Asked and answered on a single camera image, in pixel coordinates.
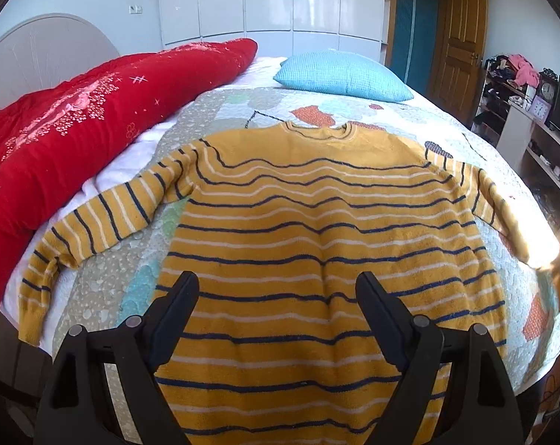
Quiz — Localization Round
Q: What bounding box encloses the yellow striped sweater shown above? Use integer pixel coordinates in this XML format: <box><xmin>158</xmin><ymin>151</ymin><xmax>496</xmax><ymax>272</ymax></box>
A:
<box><xmin>19</xmin><ymin>123</ymin><xmax>560</xmax><ymax>444</ymax></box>

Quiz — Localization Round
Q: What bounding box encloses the pink clothes pile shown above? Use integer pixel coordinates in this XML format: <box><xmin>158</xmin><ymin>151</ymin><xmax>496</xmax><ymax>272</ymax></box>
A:
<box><xmin>508</xmin><ymin>54</ymin><xmax>540</xmax><ymax>89</ymax></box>

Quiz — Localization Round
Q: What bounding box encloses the patchwork quilted bedspread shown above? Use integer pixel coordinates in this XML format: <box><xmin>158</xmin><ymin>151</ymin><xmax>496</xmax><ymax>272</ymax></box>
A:
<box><xmin>41</xmin><ymin>57</ymin><xmax>560</xmax><ymax>401</ymax></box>

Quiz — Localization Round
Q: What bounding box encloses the red patterned duvet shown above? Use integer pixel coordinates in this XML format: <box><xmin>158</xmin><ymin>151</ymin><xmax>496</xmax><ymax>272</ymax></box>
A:
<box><xmin>0</xmin><ymin>38</ymin><xmax>258</xmax><ymax>302</ymax></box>

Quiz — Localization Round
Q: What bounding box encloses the white shelf unit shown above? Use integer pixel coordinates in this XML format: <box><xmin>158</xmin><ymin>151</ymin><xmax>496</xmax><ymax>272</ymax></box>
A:
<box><xmin>471</xmin><ymin>55</ymin><xmax>560</xmax><ymax>242</ymax></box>

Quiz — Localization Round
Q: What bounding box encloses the purple square clock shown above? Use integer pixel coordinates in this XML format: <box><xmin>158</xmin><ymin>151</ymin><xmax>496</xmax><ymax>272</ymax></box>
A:
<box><xmin>530</xmin><ymin>95</ymin><xmax>551</xmax><ymax>123</ymax></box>

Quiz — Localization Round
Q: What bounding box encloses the dark ornate mantel clock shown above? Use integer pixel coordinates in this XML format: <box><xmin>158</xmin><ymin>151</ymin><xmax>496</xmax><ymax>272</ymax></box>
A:
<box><xmin>537</xmin><ymin>68</ymin><xmax>559</xmax><ymax>105</ymax></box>

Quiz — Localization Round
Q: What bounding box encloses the brown wooden door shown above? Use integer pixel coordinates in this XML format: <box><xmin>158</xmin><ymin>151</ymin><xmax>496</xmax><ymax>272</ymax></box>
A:
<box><xmin>429</xmin><ymin>0</ymin><xmax>488</xmax><ymax>125</ymax></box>

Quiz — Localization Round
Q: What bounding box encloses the turquoise knitted pillow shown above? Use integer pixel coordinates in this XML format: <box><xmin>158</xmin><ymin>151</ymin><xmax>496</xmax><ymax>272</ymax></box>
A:
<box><xmin>274</xmin><ymin>50</ymin><xmax>414</xmax><ymax>102</ymax></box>

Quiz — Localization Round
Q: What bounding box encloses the white round headboard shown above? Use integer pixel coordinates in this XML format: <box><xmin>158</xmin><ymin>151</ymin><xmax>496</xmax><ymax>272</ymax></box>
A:
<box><xmin>0</xmin><ymin>13</ymin><xmax>120</xmax><ymax>109</ymax></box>

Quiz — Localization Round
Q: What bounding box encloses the teal door curtain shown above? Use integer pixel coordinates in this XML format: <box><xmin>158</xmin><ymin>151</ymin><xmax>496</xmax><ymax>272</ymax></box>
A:
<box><xmin>390</xmin><ymin>0</ymin><xmax>439</xmax><ymax>95</ymax></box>

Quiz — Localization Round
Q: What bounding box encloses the white glossy wardrobe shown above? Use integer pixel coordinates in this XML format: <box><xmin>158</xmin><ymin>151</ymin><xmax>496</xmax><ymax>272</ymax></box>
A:
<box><xmin>159</xmin><ymin>0</ymin><xmax>390</xmax><ymax>62</ymax></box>

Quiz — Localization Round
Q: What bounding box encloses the white wall socket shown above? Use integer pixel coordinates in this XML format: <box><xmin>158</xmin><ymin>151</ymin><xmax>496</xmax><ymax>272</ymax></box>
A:
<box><xmin>129</xmin><ymin>5</ymin><xmax>143</xmax><ymax>15</ymax></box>

